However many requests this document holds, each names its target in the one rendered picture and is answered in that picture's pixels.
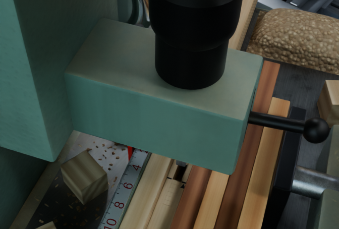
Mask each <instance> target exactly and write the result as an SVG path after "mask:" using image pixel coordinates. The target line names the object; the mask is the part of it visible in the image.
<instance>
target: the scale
mask: <svg viewBox="0 0 339 229"><path fill-rule="evenodd" d="M148 153H149V152H148V151H144V150H141V149H138V148H135V150H134V152H133V154H132V156H131V159H130V161H129V163H128V165H127V167H126V169H125V171H124V173H123V176H122V178H121V180H120V182H119V184H118V186H117V188H116V190H115V193H114V195H113V197H112V199H111V201H110V203H109V205H108V207H107V210H106V212H105V214H104V216H103V218H102V220H101V222H100V224H99V227H98V229H115V228H116V225H117V223H118V221H119V219H120V216H121V214H122V212H123V210H124V207H125V205H126V203H127V201H128V198H129V196H130V194H131V192H132V189H133V187H134V184H135V182H136V180H137V178H138V175H139V173H140V171H141V169H142V166H143V164H144V162H145V160H146V157H147V155H148Z"/></svg>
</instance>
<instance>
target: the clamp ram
mask: <svg viewBox="0 0 339 229"><path fill-rule="evenodd" d="M306 114H307V110H306V109H303V108H299V107H295V106H291V107H290V110H289V114H288V118H291V119H297V120H302V121H305V119H306ZM301 140H302V134H299V133H294V132H289V131H284V132H283V136H282V140H281V144H280V148H279V153H278V157H277V161H276V166H275V170H274V174H273V179H272V183H271V187H270V192H269V196H268V200H267V205H266V209H265V214H264V218H263V222H262V227H261V229H276V228H277V226H278V223H279V221H280V218H281V216H282V213H283V211H284V208H285V206H286V203H287V201H288V198H289V195H290V193H291V192H292V193H295V194H299V195H302V196H305V197H309V198H312V199H316V200H319V198H320V196H321V193H322V192H323V191H324V190H325V189H331V190H335V191H338V192H339V177H336V176H332V175H329V174H327V173H323V172H321V171H317V170H313V169H310V168H306V167H303V166H299V165H297V160H298V155H299V150H300V145H301Z"/></svg>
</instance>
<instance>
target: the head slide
mask: <svg viewBox="0 0 339 229"><path fill-rule="evenodd" d="M101 17H103V18H107V19H111V20H115V21H119V19H118V2H117V0H0V147H3V148H7V149H10V150H13V151H17V152H20V153H24V154H27V155H30V156H33V157H37V158H40V159H43V160H46V161H50V162H54V161H55V160H56V159H57V157H58V155H59V154H60V152H61V150H62V148H63V147H64V145H65V143H66V142H67V140H68V138H69V137H70V135H71V133H72V132H73V130H74V127H73V122H72V117H71V111H70V106H69V100H68V95H67V89H66V84H65V78H64V72H65V70H66V68H67V66H68V65H69V63H70V62H71V61H72V59H73V58H74V56H75V55H76V53H77V52H78V50H79V49H80V47H81V46H82V44H83V43H84V41H85V40H86V38H87V37H88V35H89V34H90V32H91V31H92V29H93V28H94V26H95V25H96V23H97V22H98V20H99V19H100V18H101Z"/></svg>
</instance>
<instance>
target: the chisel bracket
mask: <svg viewBox="0 0 339 229"><path fill-rule="evenodd" d="M262 66H263V57H262V56H260V55H257V54H252V53H248V52H244V51H240V50H236V49H232V48H228V51H227V58H226V63H225V69H224V73H223V75H222V77H221V78H220V79H219V80H218V81H217V82H216V83H214V84H213V85H211V86H209V87H206V88H202V89H197V90H188V89H181V88H177V87H174V86H172V85H170V84H168V83H167V82H165V81H164V80H163V79H162V78H161V77H160V76H159V75H158V73H157V71H156V68H155V33H154V31H153V30H152V29H148V28H144V27H140V26H136V25H132V24H128V23H123V22H119V21H115V20H111V19H107V18H103V17H101V18H100V19H99V20H98V22H97V23H96V25H95V26H94V28H93V29H92V31H91V32H90V34H89V35H88V37H87V38H86V40H85V41H84V43H83V44H82V46H81V47H80V49H79V50H78V52H77V53H76V55H75V56H74V58H73V59H72V61H71V62H70V63H69V65H68V66H67V68H66V70H65V72H64V78H65V84H66V89H67V95H68V100H69V106H70V111H71V117H72V122H73V127H74V130H75V131H78V132H82V133H85V134H89V135H92V136H96V137H99V138H103V139H107V140H110V141H113V142H117V143H120V144H124V145H127V146H131V147H134V148H138V149H141V150H144V151H148V152H151V153H155V154H158V155H162V156H165V157H168V158H172V159H175V160H179V161H182V162H186V163H189V164H193V165H196V166H199V167H203V168H206V169H210V170H213V171H217V172H219V173H223V174H226V175H231V174H232V173H233V172H234V171H235V168H236V165H237V161H238V158H239V155H240V151H241V148H242V144H243V142H244V139H245V134H246V131H247V127H248V123H247V122H248V117H249V114H250V112H251V111H252V109H253V105H254V100H255V96H256V92H257V88H258V83H259V79H260V75H261V70H262Z"/></svg>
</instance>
